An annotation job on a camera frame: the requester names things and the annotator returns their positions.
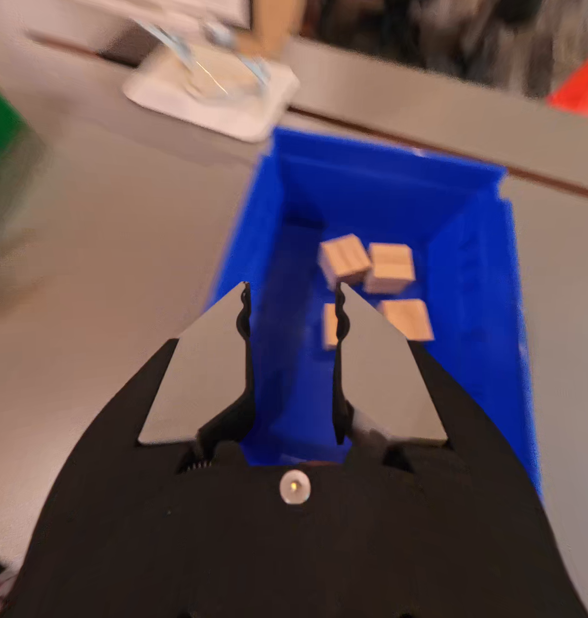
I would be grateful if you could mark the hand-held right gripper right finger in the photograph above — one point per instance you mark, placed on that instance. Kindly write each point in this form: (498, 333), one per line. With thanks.
(390, 381)

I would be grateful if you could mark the red orange object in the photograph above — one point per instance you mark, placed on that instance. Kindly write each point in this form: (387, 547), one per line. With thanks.
(578, 91)

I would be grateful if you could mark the blue-striped wooden cube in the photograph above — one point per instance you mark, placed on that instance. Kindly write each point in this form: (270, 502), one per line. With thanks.
(344, 258)
(410, 318)
(390, 268)
(329, 328)

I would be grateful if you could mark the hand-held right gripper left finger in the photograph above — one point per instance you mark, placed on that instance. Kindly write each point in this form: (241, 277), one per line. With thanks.
(197, 381)

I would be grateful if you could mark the blue plastic bin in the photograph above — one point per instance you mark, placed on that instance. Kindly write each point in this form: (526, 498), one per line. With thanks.
(371, 193)

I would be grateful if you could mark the white stand base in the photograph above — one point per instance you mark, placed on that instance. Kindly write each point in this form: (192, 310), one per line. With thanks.
(212, 106)

